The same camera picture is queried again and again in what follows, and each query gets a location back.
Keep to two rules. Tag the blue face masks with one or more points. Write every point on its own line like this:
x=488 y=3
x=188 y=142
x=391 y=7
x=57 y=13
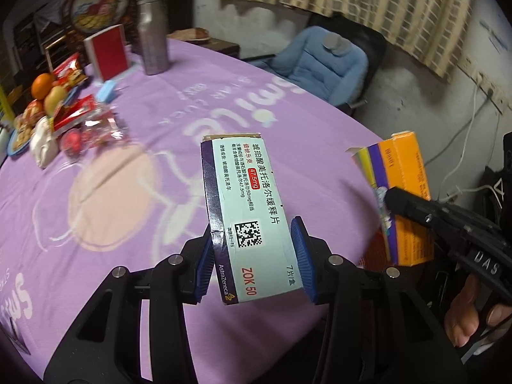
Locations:
x=108 y=90

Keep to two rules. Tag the purple printed tablecloth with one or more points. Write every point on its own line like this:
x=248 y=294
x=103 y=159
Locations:
x=120 y=216

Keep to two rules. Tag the blue plate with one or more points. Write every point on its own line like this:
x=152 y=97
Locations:
x=14 y=151

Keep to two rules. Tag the yellow carton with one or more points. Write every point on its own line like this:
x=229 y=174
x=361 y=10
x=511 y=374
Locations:
x=2 y=104

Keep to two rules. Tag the orange and purple box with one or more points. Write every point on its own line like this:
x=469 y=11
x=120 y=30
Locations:
x=404 y=168

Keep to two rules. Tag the stainless steel bottle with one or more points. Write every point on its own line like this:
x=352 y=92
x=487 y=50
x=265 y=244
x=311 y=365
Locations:
x=152 y=36

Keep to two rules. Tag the blue chair cushion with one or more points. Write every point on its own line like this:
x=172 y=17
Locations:
x=320 y=64

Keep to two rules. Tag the red and white box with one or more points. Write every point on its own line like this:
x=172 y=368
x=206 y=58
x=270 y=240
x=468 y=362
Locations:
x=110 y=52

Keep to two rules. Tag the white crumpled bag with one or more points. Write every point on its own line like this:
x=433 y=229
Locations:
x=44 y=144

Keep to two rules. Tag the red snack packet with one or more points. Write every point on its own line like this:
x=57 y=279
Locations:
x=70 y=74

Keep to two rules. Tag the dark wooden side table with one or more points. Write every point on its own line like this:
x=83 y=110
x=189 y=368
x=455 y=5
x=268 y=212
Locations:
x=220 y=46

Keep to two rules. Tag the round embroidered wooden screen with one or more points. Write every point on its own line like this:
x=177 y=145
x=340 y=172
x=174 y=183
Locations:
x=100 y=8

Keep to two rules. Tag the black office chair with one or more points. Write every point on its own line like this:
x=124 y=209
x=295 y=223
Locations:
x=374 y=48

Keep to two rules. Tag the flat red white packet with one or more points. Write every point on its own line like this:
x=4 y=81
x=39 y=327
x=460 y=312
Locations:
x=76 y=112

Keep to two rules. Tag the yellow apple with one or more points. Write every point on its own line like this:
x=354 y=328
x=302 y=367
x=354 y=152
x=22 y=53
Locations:
x=54 y=100

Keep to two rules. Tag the pastries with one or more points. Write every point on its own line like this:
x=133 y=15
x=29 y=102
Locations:
x=22 y=132

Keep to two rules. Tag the clear wrapper with red print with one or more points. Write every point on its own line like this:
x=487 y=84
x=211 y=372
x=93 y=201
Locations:
x=104 y=128

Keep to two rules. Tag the white power strip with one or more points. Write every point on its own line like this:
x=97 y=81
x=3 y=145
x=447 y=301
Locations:
x=490 y=90

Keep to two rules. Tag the orange fruit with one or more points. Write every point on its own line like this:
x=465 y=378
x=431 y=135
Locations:
x=43 y=86

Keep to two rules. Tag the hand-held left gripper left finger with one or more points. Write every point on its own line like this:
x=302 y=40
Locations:
x=206 y=264

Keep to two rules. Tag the red round fruit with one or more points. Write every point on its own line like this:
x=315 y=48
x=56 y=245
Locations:
x=71 y=143

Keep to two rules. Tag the person's right hand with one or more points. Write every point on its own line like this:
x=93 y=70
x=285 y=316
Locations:
x=464 y=316

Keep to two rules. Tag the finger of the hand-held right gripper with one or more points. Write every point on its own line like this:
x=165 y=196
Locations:
x=420 y=210

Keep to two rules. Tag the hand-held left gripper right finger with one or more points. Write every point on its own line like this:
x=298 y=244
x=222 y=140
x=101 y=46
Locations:
x=304 y=260

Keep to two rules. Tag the white purple medicine box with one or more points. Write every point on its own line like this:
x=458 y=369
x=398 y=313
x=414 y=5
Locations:
x=248 y=208

